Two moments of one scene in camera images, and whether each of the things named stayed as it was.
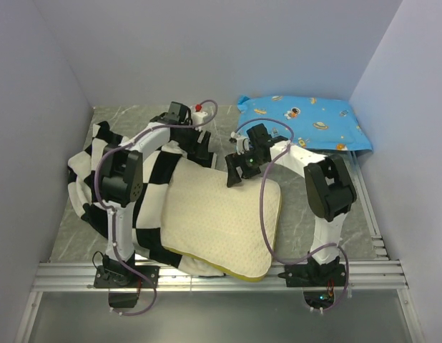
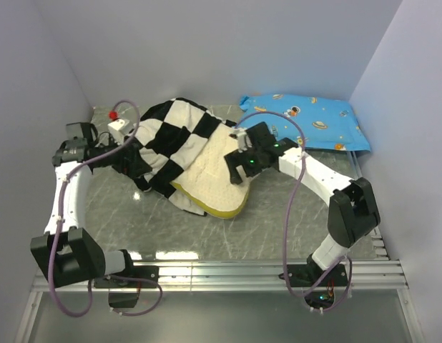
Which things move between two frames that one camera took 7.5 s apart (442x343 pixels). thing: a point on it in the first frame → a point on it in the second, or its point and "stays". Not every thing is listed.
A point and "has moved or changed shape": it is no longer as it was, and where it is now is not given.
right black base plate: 315,276 stays
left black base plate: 125,276 stays
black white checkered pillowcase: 84,176 has moved or changed shape
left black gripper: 199,150 → 131,163
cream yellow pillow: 230,229 has moved or changed shape
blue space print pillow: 319,121 stays
